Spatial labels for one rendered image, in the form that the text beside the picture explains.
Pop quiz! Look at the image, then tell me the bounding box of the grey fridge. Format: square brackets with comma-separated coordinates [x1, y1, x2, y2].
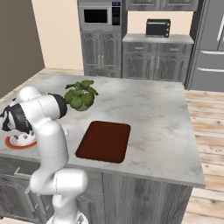
[185, 0, 224, 93]

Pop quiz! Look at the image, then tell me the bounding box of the silver microwave oven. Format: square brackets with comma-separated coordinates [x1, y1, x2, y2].
[77, 0, 123, 31]

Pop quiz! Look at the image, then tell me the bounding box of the grey drawer handle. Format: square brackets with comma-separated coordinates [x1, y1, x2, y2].
[13, 166, 32, 179]

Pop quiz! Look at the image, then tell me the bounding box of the black toaster oven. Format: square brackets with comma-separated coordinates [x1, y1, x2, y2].
[145, 18, 172, 39]

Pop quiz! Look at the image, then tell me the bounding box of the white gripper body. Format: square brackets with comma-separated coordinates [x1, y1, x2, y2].
[11, 133, 38, 146]

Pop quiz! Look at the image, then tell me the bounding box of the grey tall cupboard run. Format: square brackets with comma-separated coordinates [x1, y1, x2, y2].
[80, 28, 123, 79]

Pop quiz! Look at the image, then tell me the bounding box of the green potted plant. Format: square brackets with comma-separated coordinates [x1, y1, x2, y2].
[63, 80, 100, 112]

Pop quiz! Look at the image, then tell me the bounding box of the grey base cupboard run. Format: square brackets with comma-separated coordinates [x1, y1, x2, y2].
[122, 32, 195, 85]

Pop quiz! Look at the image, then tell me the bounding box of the orange plate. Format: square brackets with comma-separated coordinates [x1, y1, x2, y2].
[4, 136, 39, 151]

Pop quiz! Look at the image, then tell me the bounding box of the grey island cupboard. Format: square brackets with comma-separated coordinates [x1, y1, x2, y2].
[0, 157, 194, 224]

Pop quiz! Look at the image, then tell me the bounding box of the dark red tray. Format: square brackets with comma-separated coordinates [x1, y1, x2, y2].
[74, 120, 132, 165]

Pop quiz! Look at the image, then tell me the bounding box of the grey wall cupboard run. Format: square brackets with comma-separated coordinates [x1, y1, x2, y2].
[125, 0, 200, 12]

